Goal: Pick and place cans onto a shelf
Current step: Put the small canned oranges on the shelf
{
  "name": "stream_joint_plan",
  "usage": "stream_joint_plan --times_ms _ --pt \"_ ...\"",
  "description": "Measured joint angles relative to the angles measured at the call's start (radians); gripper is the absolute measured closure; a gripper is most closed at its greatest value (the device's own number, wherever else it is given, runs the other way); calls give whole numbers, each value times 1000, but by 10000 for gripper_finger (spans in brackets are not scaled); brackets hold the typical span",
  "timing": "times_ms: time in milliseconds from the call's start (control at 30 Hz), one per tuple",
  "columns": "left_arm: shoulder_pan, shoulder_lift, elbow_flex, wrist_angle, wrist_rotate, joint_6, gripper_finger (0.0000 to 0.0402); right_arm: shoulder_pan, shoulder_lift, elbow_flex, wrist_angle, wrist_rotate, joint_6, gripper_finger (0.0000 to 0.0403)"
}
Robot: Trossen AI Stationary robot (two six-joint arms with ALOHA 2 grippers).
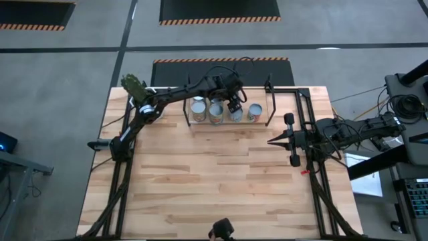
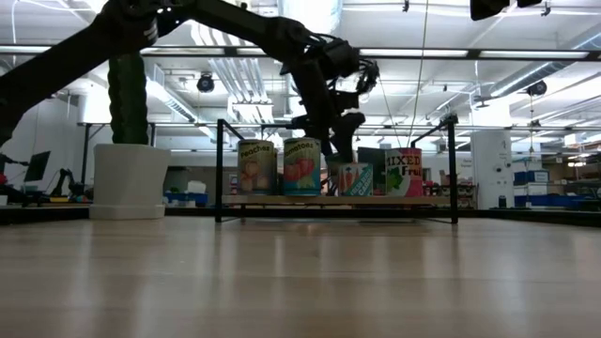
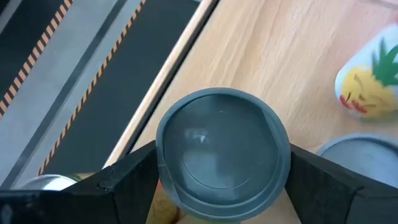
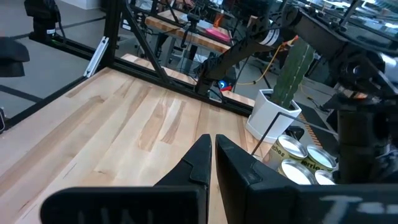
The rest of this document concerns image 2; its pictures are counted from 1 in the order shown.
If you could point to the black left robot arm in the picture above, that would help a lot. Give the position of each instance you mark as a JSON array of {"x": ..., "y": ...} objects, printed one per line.
[{"x": 70, "y": 56}]

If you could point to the black ceiling spotlight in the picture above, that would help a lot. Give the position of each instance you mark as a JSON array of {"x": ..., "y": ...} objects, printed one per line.
[
  {"x": 205, "y": 83},
  {"x": 536, "y": 88},
  {"x": 371, "y": 75}
]

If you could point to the black laptop screen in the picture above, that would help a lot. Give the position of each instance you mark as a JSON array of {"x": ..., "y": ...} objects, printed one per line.
[{"x": 37, "y": 164}]

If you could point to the black aluminium rig frame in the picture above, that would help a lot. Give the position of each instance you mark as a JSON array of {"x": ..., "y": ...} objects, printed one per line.
[{"x": 47, "y": 213}]

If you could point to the black-framed wooden shelf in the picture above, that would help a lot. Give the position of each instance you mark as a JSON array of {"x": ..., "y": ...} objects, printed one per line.
[{"x": 219, "y": 178}]

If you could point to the tall peaches can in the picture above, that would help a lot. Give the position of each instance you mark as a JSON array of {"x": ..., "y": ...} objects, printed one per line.
[{"x": 256, "y": 169}]

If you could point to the white plastic container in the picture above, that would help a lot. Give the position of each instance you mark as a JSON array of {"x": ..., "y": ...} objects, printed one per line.
[{"x": 196, "y": 187}]

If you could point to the small black bottle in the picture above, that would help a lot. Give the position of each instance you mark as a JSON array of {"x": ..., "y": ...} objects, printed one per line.
[{"x": 502, "y": 202}]

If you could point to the blue storage bins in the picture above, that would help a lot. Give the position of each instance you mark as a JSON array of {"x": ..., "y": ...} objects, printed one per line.
[
  {"x": 530, "y": 177},
  {"x": 197, "y": 199}
]

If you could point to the white plant pot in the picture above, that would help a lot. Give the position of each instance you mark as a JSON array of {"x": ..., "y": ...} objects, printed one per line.
[{"x": 129, "y": 178}]

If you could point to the red mixed fruit can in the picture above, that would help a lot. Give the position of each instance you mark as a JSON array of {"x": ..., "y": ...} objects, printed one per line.
[{"x": 404, "y": 173}]

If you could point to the short sliced carrots can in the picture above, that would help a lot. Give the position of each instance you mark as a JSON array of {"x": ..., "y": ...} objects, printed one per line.
[{"x": 355, "y": 180}]

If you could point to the green cactus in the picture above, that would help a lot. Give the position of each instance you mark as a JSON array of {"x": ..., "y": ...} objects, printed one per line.
[{"x": 127, "y": 103}]

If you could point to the large black monitor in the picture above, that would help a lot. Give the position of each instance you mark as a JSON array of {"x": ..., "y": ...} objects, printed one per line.
[{"x": 371, "y": 154}]

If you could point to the background black red robot arm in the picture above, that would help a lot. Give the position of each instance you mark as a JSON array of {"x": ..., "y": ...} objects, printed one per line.
[{"x": 11, "y": 192}]

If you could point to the tall tomatoes can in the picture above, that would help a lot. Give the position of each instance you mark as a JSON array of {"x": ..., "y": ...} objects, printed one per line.
[{"x": 302, "y": 169}]

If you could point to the background black robot arm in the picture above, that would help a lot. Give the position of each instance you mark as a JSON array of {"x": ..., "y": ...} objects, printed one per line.
[{"x": 61, "y": 180}]

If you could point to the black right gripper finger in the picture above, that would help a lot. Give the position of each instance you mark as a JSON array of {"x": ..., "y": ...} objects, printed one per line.
[{"x": 488, "y": 8}]

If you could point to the black LED light bar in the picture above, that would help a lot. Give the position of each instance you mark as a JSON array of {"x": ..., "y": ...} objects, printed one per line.
[{"x": 422, "y": 52}]

